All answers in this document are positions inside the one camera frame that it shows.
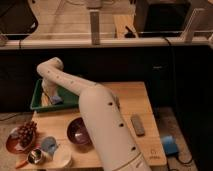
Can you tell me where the black box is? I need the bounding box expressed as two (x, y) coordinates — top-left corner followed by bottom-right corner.
(133, 0), (190, 37)

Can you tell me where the blue cylinder object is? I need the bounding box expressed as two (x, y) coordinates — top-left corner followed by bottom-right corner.
(161, 136), (179, 156)

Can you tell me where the purple bowl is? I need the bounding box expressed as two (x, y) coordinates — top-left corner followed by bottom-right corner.
(67, 117), (91, 145)

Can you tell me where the bunch of dark grapes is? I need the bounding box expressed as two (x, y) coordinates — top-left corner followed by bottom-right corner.
(18, 121), (37, 148)

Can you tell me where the red plate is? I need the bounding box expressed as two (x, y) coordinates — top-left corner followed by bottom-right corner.
(6, 128), (36, 154)

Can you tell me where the green plastic tray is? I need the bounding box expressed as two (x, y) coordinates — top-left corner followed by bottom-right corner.
(30, 79), (78, 113)

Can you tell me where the metal measuring cup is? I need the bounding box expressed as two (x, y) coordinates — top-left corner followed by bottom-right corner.
(15, 148), (45, 169)

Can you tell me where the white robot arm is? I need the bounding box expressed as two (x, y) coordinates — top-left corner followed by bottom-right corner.
(37, 57), (152, 171)

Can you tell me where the grey vertical post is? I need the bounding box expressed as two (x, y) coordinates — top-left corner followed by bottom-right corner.
(90, 10), (100, 45)

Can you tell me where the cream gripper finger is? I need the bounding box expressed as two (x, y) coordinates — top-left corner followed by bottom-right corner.
(41, 92), (49, 106)
(49, 95), (57, 104)

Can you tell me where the blue sponge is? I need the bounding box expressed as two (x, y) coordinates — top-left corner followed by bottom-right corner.
(51, 96), (63, 103)

